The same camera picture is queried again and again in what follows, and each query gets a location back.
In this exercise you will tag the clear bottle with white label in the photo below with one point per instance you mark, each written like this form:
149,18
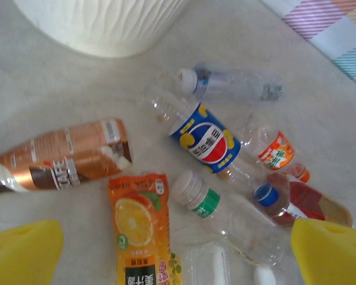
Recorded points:
216,264

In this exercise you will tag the Pepsi label plastic bottle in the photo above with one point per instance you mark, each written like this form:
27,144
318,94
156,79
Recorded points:
204,141

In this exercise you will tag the clear bottle with green label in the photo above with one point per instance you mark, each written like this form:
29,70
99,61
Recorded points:
207,203

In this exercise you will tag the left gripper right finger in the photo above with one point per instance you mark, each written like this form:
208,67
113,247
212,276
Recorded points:
332,255

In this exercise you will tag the white ribbed plastic bin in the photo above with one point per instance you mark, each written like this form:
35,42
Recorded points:
101,26

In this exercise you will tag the clear bottle with white cap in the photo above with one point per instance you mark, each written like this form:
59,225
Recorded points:
231,84

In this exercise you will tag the copper brown coffee bottle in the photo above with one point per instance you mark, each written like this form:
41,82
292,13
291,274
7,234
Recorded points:
71,154

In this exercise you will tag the plaid backdrop cloth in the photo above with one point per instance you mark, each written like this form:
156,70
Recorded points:
329,29

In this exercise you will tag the orange juice label bottle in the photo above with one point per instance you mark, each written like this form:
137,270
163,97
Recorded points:
136,219

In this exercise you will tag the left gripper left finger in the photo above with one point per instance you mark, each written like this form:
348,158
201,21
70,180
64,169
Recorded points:
23,255

